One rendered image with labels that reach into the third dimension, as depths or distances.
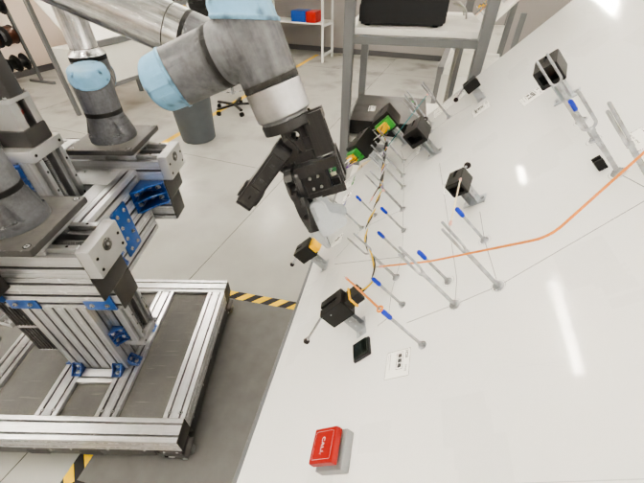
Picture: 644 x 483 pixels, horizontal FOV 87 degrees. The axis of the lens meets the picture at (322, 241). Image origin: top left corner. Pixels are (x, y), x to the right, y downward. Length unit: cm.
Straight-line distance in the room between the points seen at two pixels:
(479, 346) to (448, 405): 9
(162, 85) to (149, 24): 15
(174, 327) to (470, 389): 161
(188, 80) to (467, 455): 55
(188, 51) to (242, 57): 7
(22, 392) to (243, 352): 95
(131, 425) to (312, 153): 143
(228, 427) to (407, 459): 137
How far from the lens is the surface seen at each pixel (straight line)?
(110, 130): 138
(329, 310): 65
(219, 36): 47
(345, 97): 143
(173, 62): 50
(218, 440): 181
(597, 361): 46
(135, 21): 65
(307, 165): 47
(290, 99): 46
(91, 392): 189
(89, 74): 135
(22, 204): 104
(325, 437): 59
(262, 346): 198
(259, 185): 50
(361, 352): 65
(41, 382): 204
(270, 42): 46
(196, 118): 412
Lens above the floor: 166
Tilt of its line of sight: 41 degrees down
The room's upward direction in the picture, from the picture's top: straight up
